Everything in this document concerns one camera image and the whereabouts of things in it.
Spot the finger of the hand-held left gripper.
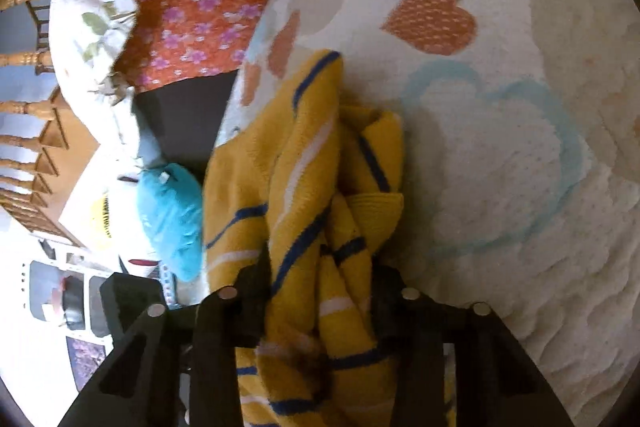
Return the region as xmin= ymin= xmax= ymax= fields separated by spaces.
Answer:
xmin=100 ymin=272 xmax=167 ymax=349

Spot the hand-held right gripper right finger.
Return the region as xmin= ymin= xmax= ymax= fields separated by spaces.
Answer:
xmin=370 ymin=264 xmax=576 ymax=427

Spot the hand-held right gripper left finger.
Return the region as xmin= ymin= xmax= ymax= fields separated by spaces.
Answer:
xmin=57 ymin=252 xmax=273 ymax=427

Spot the yellow striped knit sweater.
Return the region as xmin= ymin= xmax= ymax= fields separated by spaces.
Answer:
xmin=202 ymin=49 xmax=406 ymax=427

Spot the teal striped box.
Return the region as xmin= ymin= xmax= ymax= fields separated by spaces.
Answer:
xmin=157 ymin=259 xmax=193 ymax=310

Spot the white storage shelf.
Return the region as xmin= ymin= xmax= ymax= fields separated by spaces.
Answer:
xmin=20 ymin=237 xmax=131 ymax=388

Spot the white bag with yellow print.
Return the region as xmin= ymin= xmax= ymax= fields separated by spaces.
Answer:
xmin=60 ymin=157 xmax=161 ymax=278

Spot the teal plush cushion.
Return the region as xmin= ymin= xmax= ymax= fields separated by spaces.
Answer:
xmin=136 ymin=163 xmax=205 ymax=283

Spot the white heart printed blanket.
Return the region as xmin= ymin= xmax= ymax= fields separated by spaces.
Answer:
xmin=212 ymin=0 xmax=640 ymax=427

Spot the dark mattress side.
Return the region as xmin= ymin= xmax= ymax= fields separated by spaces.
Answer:
xmin=132 ymin=72 xmax=240 ymax=182

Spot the wooden spindle chair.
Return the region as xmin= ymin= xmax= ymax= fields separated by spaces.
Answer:
xmin=0 ymin=0 xmax=101 ymax=248

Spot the white floral pillow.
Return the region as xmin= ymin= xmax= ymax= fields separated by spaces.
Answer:
xmin=49 ymin=0 xmax=166 ymax=170

